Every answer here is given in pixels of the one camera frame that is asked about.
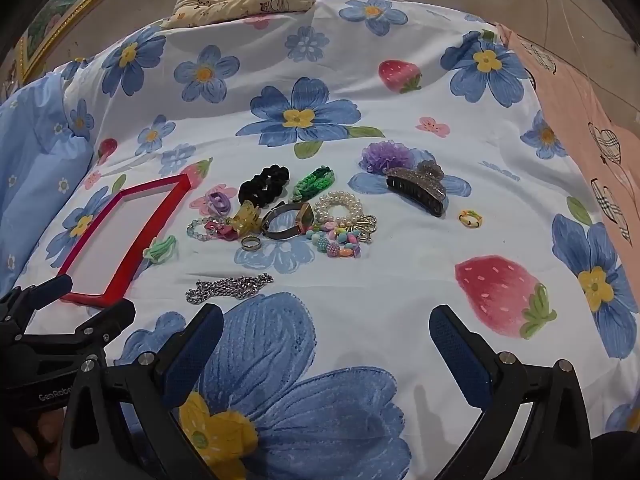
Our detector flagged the pink hair clip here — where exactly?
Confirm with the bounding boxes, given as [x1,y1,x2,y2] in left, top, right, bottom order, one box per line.
[207,220,240,242]

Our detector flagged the white pearl bracelet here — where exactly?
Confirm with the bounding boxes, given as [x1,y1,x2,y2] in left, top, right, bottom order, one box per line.
[314,190,365,228]

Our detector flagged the metal band wristwatch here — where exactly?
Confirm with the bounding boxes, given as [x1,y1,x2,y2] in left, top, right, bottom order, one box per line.
[261,201,317,241]

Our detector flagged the small yellow claw clip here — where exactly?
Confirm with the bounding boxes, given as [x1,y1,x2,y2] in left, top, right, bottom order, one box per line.
[229,200,263,237]

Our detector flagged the pink heart print blanket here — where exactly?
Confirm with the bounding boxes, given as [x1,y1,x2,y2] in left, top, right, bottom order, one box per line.
[492,22,640,281]

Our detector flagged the colourful bead bracelet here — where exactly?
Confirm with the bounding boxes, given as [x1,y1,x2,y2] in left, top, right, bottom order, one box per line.
[305,217,363,260]

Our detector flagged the gold metal clasps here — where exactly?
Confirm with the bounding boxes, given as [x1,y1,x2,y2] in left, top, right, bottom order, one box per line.
[347,214,378,246]

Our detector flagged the light blue floral pillow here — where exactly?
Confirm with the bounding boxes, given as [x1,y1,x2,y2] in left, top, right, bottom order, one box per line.
[0,67,96,301]

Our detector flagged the black scrunchie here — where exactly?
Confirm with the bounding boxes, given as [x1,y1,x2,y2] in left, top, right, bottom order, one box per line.
[237,164,291,207]

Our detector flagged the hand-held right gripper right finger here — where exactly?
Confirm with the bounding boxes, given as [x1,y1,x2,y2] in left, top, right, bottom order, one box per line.
[429,304,601,480]

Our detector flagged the green hair tie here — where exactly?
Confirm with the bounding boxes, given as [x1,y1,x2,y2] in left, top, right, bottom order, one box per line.
[144,235,178,265]

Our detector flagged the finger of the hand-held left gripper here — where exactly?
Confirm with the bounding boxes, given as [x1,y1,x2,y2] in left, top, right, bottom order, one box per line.
[10,300,137,377]
[0,274,75,328]

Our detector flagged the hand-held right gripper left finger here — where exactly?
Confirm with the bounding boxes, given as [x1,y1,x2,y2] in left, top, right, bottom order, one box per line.
[60,302,226,480]

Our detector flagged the white floral bed sheet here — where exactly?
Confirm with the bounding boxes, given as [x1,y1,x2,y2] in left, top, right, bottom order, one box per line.
[0,0,640,480]

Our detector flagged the crystal bead bracelet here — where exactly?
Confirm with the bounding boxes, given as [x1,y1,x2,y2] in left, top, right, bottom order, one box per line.
[186,215,223,242]

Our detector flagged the silver chain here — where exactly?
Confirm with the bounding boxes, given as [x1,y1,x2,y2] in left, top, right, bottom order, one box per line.
[185,272,275,306]

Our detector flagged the person's left hand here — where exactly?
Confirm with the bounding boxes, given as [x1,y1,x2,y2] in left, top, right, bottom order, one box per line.
[10,406,68,480]

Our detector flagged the glittery grey claw clip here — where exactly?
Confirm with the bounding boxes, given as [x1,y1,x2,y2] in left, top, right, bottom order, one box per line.
[384,160,448,218]

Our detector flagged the purple scrunchie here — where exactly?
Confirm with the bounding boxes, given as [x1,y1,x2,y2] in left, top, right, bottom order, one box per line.
[359,140,417,175]

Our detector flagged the gold framed picture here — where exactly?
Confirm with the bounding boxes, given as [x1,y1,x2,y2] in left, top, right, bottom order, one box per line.
[0,0,146,86]

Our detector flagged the green braided bracelet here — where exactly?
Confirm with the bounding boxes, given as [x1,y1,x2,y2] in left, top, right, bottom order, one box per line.
[290,167,337,201]

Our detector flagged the purple hair clip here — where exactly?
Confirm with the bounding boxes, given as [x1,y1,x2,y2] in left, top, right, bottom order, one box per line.
[204,189,235,215]

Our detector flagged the red shallow box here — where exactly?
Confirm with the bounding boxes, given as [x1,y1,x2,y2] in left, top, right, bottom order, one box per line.
[56,172,193,307]

